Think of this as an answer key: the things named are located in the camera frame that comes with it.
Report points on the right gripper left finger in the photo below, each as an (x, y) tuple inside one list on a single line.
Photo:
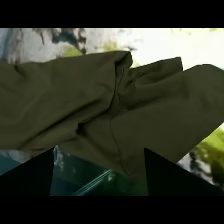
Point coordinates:
[(31, 178)]

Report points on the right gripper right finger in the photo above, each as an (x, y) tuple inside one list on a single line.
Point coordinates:
[(170, 178)]

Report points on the olive green shirt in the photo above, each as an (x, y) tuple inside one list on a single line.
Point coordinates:
[(100, 106)]

